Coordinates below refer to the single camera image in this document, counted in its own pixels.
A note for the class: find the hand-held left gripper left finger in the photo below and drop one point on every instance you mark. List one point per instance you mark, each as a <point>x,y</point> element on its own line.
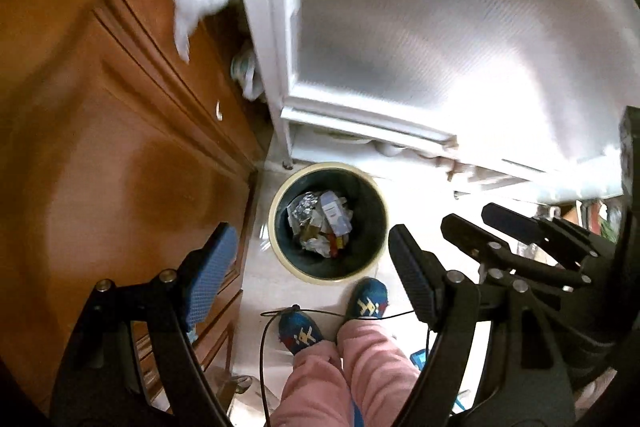
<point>210,277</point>

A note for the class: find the pink pants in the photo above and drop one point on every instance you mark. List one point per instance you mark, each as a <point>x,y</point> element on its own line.
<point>325,382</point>

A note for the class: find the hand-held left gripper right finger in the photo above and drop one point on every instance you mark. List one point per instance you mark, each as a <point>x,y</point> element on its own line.
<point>415,278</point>

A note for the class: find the cream round trash bin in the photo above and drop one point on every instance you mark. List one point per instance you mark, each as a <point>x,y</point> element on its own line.
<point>372,227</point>

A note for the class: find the wooden cabinet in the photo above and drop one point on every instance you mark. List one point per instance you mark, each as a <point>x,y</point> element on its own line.
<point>100,132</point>

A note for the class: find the crumpled white green bag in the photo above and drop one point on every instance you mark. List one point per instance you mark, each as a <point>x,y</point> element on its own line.
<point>246,74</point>

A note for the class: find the white refrigerator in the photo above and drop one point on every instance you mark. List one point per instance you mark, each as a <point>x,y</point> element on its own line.
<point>425,32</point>

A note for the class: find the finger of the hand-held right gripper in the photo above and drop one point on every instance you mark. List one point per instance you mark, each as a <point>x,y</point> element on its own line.
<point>470,237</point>
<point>510,219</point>

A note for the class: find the metal cabinet knob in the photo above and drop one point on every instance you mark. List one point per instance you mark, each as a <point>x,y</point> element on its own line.
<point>218,109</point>

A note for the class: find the blue patterned slipper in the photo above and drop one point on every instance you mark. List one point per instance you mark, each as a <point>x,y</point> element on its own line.
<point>367,299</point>
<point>302,332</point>

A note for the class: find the blue plastic item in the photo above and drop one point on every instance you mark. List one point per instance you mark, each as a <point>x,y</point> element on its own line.
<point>420,361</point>

